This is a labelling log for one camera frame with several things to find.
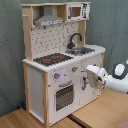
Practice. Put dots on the grey fridge door handle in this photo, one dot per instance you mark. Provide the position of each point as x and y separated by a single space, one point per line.
84 83

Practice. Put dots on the toy oven door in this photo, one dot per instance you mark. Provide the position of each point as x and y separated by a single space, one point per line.
64 97

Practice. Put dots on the black toy faucet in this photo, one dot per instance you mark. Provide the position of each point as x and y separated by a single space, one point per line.
73 39

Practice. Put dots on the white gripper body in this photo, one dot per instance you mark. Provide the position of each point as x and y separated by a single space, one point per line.
96 76

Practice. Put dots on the wooden toy kitchen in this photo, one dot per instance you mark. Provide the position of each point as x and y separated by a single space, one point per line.
40 84

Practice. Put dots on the black toy stovetop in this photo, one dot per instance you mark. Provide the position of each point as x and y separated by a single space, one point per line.
52 59

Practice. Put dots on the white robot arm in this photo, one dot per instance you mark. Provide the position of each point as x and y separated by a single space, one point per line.
117 81

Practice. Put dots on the left oven knob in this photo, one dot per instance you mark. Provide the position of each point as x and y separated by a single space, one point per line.
56 75

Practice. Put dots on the toy microwave oven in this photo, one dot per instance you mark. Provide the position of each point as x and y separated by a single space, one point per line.
77 11

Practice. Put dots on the grey toy sink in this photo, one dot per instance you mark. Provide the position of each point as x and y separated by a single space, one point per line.
79 51

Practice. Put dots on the grey range hood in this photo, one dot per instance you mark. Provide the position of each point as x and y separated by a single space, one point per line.
48 18

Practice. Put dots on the oven knob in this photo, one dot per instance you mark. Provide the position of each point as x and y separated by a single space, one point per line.
74 69
56 75

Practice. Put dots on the right oven knob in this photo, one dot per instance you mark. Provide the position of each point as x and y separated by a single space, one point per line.
74 69

